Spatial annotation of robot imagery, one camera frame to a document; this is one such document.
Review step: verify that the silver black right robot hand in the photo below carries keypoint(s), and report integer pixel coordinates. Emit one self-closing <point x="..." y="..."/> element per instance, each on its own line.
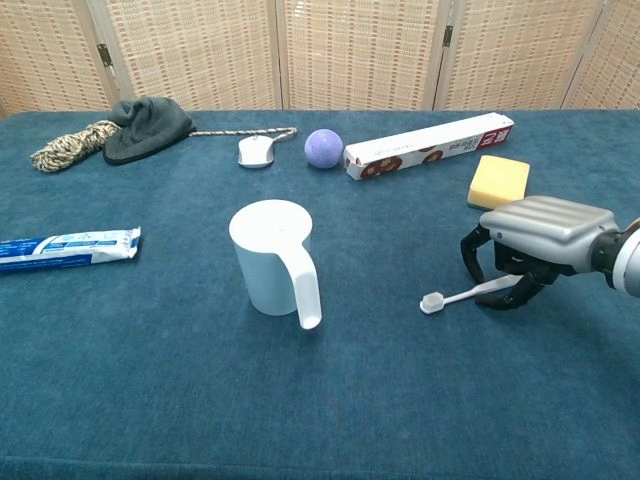
<point x="550" y="225"/>

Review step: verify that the white toothbrush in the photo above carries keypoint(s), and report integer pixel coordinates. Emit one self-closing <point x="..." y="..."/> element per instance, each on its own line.
<point x="450" y="299"/>

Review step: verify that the blue and white toothpaste tube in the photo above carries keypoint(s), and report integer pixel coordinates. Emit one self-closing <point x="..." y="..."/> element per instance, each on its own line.
<point x="75" y="250"/>

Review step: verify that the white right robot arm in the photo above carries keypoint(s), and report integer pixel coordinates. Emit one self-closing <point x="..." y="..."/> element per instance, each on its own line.
<point x="630" y="260"/>

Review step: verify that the yellow sponge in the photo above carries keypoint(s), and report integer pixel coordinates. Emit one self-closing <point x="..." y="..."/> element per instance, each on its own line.
<point x="499" y="180"/>

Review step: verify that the long white wrap box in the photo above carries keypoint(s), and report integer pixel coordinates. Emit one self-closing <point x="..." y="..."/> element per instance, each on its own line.
<point x="425" y="147"/>

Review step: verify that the purple ball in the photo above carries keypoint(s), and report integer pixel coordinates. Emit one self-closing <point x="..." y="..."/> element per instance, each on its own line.
<point x="324" y="148"/>

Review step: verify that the bamboo folding screen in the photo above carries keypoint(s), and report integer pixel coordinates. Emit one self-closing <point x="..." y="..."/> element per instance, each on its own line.
<point x="350" y="50"/>

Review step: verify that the white computer mouse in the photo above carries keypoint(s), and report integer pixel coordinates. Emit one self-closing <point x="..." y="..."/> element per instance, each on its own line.
<point x="256" y="151"/>

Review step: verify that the grey knit hat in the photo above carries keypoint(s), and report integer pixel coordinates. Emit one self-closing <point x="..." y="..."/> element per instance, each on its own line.
<point x="150" y="130"/>

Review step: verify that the blue tablecloth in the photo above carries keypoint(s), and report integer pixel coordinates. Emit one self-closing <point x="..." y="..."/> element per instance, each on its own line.
<point x="150" y="375"/>

